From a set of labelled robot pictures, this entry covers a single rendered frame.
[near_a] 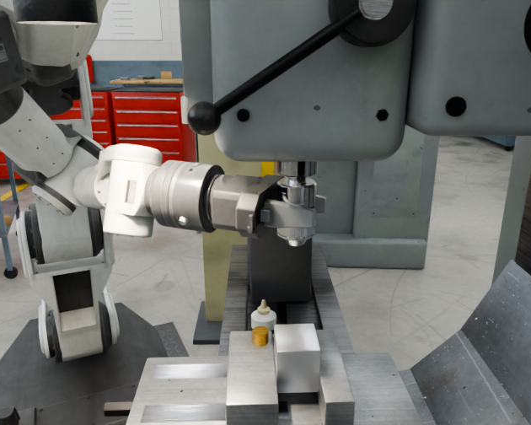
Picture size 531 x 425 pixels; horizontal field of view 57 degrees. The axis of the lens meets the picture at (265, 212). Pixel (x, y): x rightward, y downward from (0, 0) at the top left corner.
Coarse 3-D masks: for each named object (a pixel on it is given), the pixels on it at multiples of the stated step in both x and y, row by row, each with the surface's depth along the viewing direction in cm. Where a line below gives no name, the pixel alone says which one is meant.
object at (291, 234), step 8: (280, 192) 57; (280, 200) 57; (288, 200) 56; (296, 200) 56; (304, 200) 56; (312, 200) 57; (312, 208) 57; (280, 232) 59; (288, 232) 58; (296, 232) 57; (304, 232) 58; (312, 232) 58
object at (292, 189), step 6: (282, 180) 58; (312, 180) 58; (282, 186) 56; (288, 186) 56; (294, 186) 56; (300, 186) 56; (306, 186) 56; (312, 186) 56; (282, 192) 57; (288, 192) 56; (294, 192) 56; (300, 192) 56; (306, 192) 56; (312, 192) 57
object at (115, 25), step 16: (112, 0) 875; (128, 0) 875; (144, 0) 876; (112, 16) 883; (128, 16) 884; (144, 16) 884; (160, 16) 885; (112, 32) 892; (128, 32) 893; (144, 32) 893; (160, 32) 894
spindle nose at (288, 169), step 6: (282, 162) 55; (288, 162) 55; (294, 162) 55; (306, 162) 55; (312, 162) 55; (282, 168) 56; (288, 168) 55; (294, 168) 55; (306, 168) 55; (312, 168) 55; (282, 174) 56; (288, 174) 55; (294, 174) 55; (306, 174) 55; (312, 174) 56
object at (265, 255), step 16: (256, 240) 93; (272, 240) 93; (256, 256) 94; (272, 256) 94; (288, 256) 95; (304, 256) 95; (256, 272) 95; (272, 272) 95; (288, 272) 96; (304, 272) 96; (256, 288) 96; (272, 288) 97; (288, 288) 97; (304, 288) 97
